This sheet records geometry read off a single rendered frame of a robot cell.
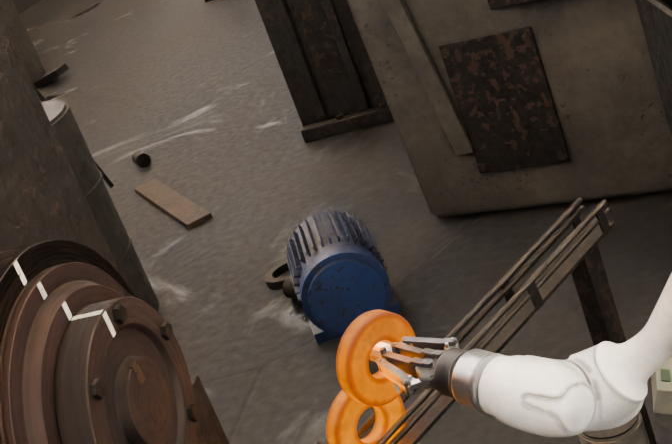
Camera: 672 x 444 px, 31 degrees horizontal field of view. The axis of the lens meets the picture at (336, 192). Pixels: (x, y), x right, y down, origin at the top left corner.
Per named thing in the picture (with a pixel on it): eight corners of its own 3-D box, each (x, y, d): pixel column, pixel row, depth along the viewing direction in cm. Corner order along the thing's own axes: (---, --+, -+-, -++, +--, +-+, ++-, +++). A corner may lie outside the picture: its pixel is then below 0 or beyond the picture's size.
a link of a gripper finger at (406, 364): (441, 380, 185) (435, 385, 185) (389, 366, 193) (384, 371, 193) (434, 359, 184) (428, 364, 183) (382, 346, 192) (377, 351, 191)
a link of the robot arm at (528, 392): (468, 421, 173) (525, 420, 182) (555, 450, 161) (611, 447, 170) (480, 348, 173) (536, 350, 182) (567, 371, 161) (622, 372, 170)
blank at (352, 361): (321, 349, 190) (335, 353, 188) (384, 290, 198) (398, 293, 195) (356, 421, 197) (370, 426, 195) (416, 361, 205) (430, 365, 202)
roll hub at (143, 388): (120, 565, 149) (24, 381, 139) (187, 430, 174) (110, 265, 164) (159, 559, 147) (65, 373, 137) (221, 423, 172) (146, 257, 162)
